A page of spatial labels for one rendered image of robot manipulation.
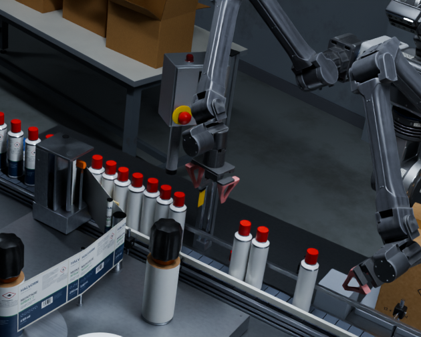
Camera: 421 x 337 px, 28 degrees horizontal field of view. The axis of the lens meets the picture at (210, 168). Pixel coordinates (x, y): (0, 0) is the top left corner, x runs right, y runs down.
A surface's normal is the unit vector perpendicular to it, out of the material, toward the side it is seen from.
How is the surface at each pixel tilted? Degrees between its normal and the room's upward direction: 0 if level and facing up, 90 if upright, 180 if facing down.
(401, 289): 90
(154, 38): 90
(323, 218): 0
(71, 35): 0
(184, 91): 90
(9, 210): 0
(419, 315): 90
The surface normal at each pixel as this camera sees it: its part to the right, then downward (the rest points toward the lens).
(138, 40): -0.62, 0.32
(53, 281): 0.78, 0.39
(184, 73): 0.38, 0.49
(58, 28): 0.12, -0.86
